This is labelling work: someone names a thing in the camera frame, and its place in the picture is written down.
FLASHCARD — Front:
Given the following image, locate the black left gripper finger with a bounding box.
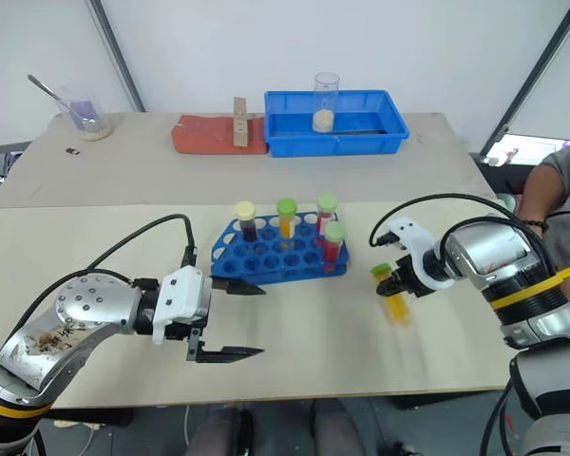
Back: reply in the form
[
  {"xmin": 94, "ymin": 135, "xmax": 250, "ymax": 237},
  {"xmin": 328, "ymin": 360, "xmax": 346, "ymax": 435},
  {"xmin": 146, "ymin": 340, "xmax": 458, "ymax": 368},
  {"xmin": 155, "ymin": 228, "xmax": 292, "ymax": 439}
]
[
  {"xmin": 211, "ymin": 277, "xmax": 268, "ymax": 298},
  {"xmin": 197, "ymin": 346, "xmax": 266, "ymax": 365}
]

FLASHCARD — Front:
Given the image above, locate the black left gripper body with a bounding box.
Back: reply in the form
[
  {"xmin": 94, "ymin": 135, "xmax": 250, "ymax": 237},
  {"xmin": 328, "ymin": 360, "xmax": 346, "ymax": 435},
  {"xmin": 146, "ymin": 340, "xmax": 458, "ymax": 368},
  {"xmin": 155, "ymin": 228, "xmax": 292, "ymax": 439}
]
[{"xmin": 162, "ymin": 315, "xmax": 211, "ymax": 363}]

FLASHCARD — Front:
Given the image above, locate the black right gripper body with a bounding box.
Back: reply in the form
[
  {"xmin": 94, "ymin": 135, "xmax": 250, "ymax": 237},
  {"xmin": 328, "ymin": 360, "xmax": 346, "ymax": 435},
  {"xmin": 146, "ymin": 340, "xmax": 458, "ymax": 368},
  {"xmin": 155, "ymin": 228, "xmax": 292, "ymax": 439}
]
[{"xmin": 391, "ymin": 255, "xmax": 428, "ymax": 299}]

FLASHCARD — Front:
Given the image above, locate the green-capped yellow liquid tube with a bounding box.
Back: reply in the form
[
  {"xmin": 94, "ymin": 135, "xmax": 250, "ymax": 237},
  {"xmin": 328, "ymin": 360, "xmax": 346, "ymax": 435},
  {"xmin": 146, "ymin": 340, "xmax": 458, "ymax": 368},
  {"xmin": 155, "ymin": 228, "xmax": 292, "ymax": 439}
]
[
  {"xmin": 275, "ymin": 197, "xmax": 298, "ymax": 252},
  {"xmin": 370, "ymin": 262, "xmax": 413, "ymax": 327}
]

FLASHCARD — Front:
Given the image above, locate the blue test tube rack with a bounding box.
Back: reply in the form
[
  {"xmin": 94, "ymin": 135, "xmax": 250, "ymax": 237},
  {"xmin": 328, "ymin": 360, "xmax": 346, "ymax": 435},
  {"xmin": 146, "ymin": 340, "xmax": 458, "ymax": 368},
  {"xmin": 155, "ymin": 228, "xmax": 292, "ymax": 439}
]
[{"xmin": 209, "ymin": 213, "xmax": 352, "ymax": 287}]

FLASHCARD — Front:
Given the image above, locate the green-capped red liquid tube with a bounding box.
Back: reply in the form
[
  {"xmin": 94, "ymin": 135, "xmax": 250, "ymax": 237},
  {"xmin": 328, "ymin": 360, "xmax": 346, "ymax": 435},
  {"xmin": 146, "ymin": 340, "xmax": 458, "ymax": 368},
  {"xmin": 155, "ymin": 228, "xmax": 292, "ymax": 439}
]
[
  {"xmin": 315, "ymin": 193, "xmax": 339, "ymax": 235},
  {"xmin": 322, "ymin": 220, "xmax": 348, "ymax": 276}
]

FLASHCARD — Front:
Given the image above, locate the yellow-capped dark red tube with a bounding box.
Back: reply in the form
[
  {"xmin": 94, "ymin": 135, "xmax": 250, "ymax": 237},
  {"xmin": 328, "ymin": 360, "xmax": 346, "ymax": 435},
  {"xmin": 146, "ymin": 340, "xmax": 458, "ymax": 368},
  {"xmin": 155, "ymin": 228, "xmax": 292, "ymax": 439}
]
[{"xmin": 233, "ymin": 199, "xmax": 259, "ymax": 243}]

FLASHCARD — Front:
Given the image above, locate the black table support bar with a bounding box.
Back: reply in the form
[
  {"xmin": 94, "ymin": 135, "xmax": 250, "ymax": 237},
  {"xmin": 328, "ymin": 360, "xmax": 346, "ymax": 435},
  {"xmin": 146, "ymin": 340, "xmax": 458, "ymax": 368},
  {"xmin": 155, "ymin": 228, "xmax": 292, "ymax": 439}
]
[{"xmin": 41, "ymin": 406, "xmax": 135, "ymax": 429}]

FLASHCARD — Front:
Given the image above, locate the red mat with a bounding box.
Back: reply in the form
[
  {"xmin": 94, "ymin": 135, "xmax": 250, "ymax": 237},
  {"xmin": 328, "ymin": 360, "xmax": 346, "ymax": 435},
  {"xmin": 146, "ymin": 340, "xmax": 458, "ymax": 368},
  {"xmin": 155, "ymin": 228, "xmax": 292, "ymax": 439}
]
[{"xmin": 171, "ymin": 113, "xmax": 270, "ymax": 157}]

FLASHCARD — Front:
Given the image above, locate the blue plastic bin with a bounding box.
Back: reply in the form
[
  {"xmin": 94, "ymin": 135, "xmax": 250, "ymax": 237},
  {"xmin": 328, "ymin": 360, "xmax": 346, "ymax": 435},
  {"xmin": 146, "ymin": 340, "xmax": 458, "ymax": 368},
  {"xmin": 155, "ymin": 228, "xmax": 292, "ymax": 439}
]
[{"xmin": 263, "ymin": 88, "xmax": 411, "ymax": 160}]

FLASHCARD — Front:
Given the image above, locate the clear cylinder with grains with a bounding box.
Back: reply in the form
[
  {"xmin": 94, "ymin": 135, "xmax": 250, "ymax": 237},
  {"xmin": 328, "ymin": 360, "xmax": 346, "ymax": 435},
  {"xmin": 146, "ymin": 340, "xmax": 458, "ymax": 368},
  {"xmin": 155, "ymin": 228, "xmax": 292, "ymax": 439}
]
[{"xmin": 312, "ymin": 71, "xmax": 340, "ymax": 135}]

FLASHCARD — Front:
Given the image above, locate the glass beaker with grains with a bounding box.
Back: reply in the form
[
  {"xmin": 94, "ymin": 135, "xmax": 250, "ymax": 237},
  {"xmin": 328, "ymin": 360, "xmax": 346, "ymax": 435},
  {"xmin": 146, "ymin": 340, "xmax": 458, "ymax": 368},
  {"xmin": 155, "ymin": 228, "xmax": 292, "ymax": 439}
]
[{"xmin": 56, "ymin": 84, "xmax": 113, "ymax": 143}]

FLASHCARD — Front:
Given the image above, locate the metal spoon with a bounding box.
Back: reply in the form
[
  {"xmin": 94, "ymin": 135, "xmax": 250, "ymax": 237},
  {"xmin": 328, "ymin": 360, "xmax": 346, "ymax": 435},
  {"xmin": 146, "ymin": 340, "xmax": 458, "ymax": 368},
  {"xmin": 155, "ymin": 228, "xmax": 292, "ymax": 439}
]
[{"xmin": 27, "ymin": 73, "xmax": 86, "ymax": 121}]

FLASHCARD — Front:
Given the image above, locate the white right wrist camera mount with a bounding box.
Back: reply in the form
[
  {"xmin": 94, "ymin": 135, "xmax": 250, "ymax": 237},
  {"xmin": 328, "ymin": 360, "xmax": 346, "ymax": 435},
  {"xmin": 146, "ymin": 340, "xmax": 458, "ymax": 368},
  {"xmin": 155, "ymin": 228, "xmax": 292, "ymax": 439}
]
[{"xmin": 383, "ymin": 217, "xmax": 457, "ymax": 299}]

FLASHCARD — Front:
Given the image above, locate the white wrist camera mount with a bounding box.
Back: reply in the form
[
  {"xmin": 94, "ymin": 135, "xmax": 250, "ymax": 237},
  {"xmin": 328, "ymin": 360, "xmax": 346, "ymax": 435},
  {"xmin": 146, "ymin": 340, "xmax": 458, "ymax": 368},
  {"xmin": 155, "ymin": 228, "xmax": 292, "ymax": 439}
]
[
  {"xmin": 150, "ymin": 265, "xmax": 214, "ymax": 346},
  {"xmin": 383, "ymin": 217, "xmax": 457, "ymax": 299}
]

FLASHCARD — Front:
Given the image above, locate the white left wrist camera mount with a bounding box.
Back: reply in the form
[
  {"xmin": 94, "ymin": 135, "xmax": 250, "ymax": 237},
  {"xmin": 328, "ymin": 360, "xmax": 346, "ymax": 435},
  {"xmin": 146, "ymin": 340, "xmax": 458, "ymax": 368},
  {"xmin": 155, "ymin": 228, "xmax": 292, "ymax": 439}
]
[{"xmin": 150, "ymin": 265, "xmax": 214, "ymax": 346}]

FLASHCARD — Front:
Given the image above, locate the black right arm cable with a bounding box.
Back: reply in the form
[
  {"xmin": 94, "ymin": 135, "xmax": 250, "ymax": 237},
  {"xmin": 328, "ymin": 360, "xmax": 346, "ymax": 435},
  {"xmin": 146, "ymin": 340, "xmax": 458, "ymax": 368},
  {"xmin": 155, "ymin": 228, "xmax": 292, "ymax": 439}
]
[{"xmin": 369, "ymin": 191, "xmax": 560, "ymax": 286}]

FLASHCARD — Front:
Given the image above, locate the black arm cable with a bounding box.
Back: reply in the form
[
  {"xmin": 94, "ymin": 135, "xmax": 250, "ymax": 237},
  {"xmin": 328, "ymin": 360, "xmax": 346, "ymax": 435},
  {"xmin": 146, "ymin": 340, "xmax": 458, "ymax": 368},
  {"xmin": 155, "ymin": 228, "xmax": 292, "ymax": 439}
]
[
  {"xmin": 9, "ymin": 213, "xmax": 200, "ymax": 343},
  {"xmin": 369, "ymin": 191, "xmax": 560, "ymax": 286}
]

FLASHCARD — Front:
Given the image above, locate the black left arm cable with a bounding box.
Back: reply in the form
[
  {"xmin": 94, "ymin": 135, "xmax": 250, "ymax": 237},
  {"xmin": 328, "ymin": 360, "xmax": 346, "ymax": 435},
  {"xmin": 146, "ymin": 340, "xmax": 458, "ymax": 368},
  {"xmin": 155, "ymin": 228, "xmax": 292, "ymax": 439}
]
[{"xmin": 9, "ymin": 213, "xmax": 200, "ymax": 343}]

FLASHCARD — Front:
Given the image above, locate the black bead bracelet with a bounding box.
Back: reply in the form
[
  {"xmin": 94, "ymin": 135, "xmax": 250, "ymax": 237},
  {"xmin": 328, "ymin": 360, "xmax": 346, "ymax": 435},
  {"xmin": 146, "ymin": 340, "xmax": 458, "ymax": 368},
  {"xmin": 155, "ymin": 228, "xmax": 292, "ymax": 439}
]
[{"xmin": 521, "ymin": 217, "xmax": 551, "ymax": 235}]

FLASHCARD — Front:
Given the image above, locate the black robot torso cable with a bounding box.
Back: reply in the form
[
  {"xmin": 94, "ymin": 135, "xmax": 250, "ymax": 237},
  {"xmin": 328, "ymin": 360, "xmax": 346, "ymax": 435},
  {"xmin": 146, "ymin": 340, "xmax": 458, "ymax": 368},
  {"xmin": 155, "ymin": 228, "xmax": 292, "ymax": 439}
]
[{"xmin": 478, "ymin": 378, "xmax": 516, "ymax": 456}]

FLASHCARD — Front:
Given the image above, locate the grey metal frame pole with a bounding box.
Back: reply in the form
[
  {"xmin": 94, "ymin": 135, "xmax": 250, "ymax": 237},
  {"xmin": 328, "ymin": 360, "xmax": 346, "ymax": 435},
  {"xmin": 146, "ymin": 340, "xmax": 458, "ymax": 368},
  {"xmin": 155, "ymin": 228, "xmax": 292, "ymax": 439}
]
[
  {"xmin": 481, "ymin": 0, "xmax": 570, "ymax": 154},
  {"xmin": 85, "ymin": 0, "xmax": 147, "ymax": 114}
]

